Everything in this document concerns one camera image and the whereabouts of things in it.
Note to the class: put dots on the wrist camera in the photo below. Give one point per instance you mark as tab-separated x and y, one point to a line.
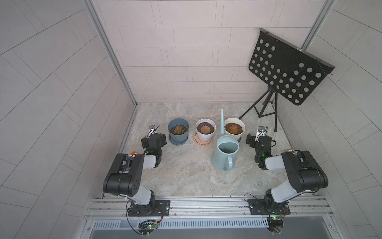
152	129
262	129

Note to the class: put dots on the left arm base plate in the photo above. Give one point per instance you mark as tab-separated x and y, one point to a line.
153	209

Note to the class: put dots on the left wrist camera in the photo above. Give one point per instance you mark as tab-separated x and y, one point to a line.
152	129

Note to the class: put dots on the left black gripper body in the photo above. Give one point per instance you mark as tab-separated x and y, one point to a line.
161	141

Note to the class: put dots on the white middle plant pot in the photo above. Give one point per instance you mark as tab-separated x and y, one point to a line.
205	129

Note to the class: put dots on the black perforated music stand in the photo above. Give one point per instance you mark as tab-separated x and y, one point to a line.
288	71

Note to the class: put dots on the cream right plant pot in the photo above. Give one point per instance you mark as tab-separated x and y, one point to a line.
234	127

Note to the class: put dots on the right circuit board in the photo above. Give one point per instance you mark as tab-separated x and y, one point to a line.
274	225

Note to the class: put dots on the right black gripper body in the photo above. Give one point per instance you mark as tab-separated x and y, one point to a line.
253	143

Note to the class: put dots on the terracotta saucer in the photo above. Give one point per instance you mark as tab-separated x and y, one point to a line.
201	142

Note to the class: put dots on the light green watering can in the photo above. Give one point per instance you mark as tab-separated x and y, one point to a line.
227	148

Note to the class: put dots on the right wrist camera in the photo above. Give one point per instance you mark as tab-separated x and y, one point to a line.
262	129

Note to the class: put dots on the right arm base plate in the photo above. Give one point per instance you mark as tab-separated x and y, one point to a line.
267	208

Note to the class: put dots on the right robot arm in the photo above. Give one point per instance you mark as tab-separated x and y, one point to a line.
302	170

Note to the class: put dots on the blue-grey plant pot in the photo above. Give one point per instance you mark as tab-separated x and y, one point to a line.
178	131

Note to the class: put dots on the left circuit board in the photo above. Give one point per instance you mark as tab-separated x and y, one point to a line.
147	227

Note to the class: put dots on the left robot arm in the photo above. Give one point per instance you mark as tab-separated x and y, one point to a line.
125	173

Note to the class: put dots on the aluminium mounting rail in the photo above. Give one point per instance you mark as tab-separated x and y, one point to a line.
208	207

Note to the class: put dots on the circuit board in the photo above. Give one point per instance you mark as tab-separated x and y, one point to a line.
147	227
274	225

